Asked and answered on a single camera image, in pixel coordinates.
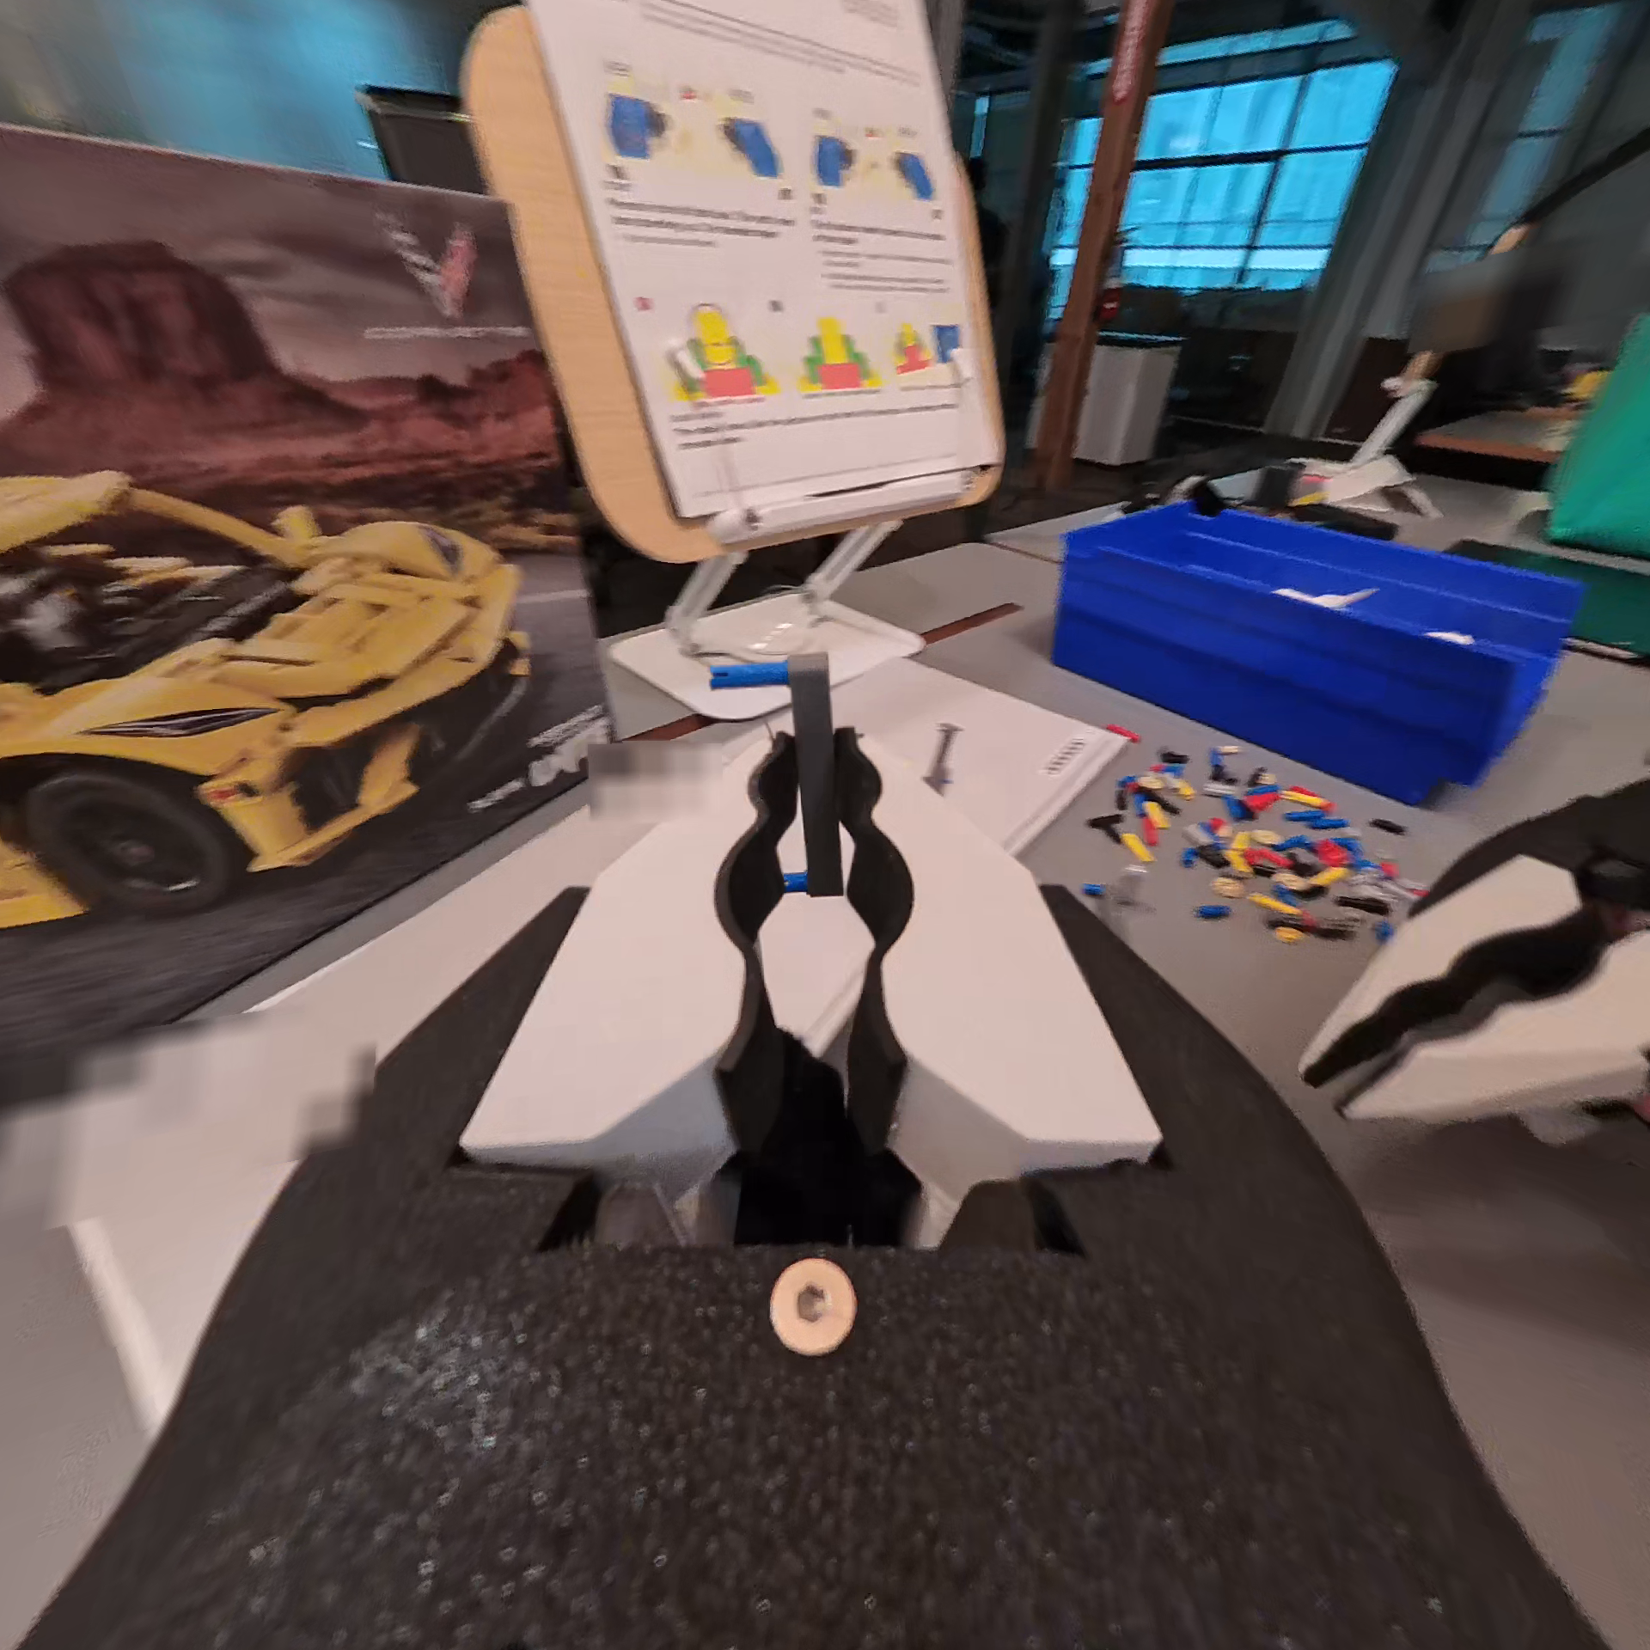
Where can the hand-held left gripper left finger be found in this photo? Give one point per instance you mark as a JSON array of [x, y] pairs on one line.
[[618, 1004]]

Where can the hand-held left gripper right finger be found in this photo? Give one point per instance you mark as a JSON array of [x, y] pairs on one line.
[[1005, 1018]]

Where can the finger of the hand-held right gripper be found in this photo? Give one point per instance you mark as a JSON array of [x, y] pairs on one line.
[[1520, 1042], [1470, 909]]

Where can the dark grey lego beam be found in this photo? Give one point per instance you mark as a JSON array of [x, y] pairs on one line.
[[815, 774]]

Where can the pile of mixed lego pins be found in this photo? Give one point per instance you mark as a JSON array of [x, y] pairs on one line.
[[1263, 844]]

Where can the lego set box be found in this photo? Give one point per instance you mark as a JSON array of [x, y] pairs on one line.
[[257, 582]]

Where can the open instruction booklet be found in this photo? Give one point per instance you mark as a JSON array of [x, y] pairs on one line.
[[1005, 761]]

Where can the blue plastic bin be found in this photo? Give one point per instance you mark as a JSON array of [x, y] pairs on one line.
[[1288, 672]]

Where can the teal felt bag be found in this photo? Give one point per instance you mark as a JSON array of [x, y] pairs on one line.
[[1604, 477]]

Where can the wooden document stand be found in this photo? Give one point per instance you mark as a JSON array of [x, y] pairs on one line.
[[1399, 425], [552, 321]]

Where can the white cabinet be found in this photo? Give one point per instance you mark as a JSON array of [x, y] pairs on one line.
[[1126, 399]]

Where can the printed instruction sheet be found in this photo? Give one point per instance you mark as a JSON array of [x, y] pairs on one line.
[[773, 257]]

